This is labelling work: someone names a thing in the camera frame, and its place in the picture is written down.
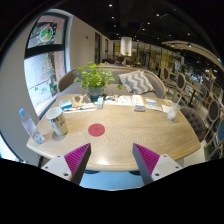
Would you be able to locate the group of ceiling lights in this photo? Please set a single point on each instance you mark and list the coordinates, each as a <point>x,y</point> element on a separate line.
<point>147,23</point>

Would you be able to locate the window with festive stickers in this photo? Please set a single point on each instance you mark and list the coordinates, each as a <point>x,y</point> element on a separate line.
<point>45,73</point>

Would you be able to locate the white paper napkin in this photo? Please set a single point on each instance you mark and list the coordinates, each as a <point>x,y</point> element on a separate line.
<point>165,108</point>

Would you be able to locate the green potted plant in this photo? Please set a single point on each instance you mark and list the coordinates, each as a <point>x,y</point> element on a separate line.
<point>95,78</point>

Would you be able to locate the dark tufted chair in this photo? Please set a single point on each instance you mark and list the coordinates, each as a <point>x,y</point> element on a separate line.
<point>196,121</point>

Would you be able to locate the small printed cards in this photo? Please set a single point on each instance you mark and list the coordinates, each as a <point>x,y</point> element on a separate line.
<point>153,105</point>

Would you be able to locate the person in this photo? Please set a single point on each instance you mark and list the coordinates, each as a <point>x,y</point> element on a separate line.
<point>119,59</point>

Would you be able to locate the colourful printed brochure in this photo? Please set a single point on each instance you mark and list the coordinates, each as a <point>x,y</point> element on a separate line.
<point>118,100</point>

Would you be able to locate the white and orange carton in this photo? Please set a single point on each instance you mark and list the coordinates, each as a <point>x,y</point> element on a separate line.
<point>138,102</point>

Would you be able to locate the group of round-backed chairs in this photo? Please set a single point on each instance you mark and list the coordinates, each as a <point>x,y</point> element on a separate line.
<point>213,110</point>

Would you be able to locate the clear blue-capped water bottle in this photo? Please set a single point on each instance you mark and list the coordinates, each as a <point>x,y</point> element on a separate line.
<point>29,126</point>

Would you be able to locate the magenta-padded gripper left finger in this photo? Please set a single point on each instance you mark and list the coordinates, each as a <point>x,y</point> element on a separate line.
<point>75,160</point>

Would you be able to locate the grey curved sofa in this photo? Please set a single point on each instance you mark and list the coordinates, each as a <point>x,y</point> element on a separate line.
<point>156,83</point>

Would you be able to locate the white round pillar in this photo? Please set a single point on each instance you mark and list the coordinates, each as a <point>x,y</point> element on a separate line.
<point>126,46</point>

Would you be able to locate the clear plastic cup with straw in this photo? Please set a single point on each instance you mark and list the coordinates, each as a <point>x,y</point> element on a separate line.
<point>173,111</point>

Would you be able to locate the white mug with black lettering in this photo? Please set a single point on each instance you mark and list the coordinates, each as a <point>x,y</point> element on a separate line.
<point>57,120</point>

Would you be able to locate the blue and white box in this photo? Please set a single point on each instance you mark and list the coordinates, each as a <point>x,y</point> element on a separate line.
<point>65,105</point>

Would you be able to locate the flat round red coaster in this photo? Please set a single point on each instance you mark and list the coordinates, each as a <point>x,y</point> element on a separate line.
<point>96,130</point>

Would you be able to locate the small teal box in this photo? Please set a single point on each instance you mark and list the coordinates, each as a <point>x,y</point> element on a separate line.
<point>100,102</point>

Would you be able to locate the brown paper sheet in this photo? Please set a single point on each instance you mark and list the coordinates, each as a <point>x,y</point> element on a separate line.
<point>81,100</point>

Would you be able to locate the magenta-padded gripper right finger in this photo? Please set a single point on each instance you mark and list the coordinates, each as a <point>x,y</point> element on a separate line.
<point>148,161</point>

